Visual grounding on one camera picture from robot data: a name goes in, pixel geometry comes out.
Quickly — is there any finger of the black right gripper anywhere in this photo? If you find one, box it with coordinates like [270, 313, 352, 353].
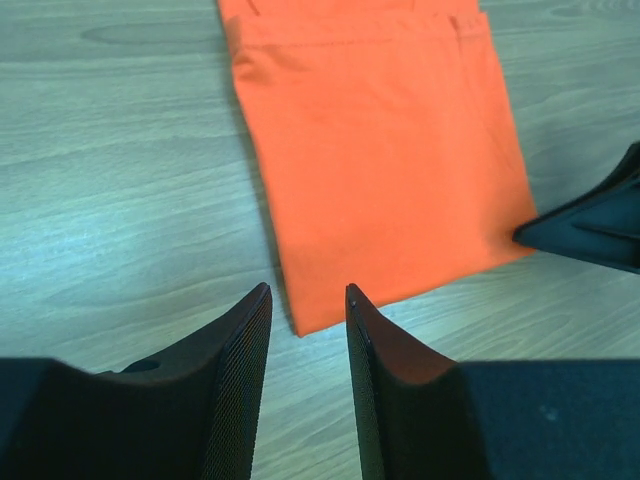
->
[513, 142, 639, 274]

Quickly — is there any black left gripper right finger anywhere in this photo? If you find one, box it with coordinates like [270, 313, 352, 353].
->
[345, 285, 639, 479]

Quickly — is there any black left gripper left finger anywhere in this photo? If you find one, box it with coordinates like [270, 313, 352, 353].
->
[1, 283, 272, 479]

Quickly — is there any orange t-shirt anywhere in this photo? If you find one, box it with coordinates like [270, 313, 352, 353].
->
[219, 1, 536, 336]

